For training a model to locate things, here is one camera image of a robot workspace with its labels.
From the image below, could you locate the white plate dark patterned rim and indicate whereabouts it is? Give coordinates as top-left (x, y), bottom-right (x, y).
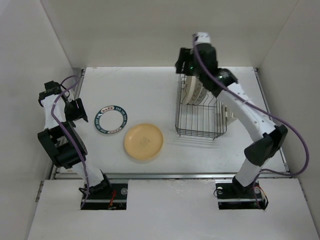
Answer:
top-left (93, 105), bottom-right (128, 136)

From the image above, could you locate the yellow plate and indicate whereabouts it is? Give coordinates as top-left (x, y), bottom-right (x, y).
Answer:
top-left (124, 123), bottom-right (164, 161)

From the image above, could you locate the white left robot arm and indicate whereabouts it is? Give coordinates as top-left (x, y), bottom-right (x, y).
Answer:
top-left (37, 81), bottom-right (113, 199)

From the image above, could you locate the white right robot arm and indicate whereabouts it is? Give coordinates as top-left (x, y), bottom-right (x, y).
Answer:
top-left (175, 43), bottom-right (288, 197)

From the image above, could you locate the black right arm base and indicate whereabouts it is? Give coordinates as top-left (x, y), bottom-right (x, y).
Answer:
top-left (213, 179), bottom-right (269, 210)

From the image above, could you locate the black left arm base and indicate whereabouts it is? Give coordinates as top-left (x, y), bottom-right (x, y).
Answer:
top-left (80, 180), bottom-right (129, 211)

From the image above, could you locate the cream white plate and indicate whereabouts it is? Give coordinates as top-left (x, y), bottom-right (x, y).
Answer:
top-left (181, 76), bottom-right (197, 104)

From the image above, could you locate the beige cutlery holder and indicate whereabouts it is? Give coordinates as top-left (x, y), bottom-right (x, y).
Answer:
top-left (221, 103), bottom-right (237, 126)

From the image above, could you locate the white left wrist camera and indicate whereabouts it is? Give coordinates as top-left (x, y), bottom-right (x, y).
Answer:
top-left (65, 90), bottom-right (75, 102)

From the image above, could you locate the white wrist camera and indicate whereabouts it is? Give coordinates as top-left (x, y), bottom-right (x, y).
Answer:
top-left (65, 90), bottom-right (75, 102)
top-left (192, 32), bottom-right (211, 45)

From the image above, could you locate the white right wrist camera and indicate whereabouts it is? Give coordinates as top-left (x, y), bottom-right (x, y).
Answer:
top-left (192, 32), bottom-right (211, 45)

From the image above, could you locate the aluminium rail right side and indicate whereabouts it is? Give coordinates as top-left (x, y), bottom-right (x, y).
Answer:
top-left (252, 66), bottom-right (291, 173)

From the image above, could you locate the aluminium rail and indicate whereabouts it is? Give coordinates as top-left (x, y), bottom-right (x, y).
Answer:
top-left (252, 66), bottom-right (291, 173)
top-left (49, 168), bottom-right (289, 183)

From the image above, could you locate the aluminium rail front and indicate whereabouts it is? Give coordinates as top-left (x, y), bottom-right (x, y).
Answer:
top-left (49, 168), bottom-right (289, 183)

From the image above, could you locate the grey wire dish rack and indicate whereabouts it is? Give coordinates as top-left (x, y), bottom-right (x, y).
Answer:
top-left (174, 74), bottom-right (227, 139)

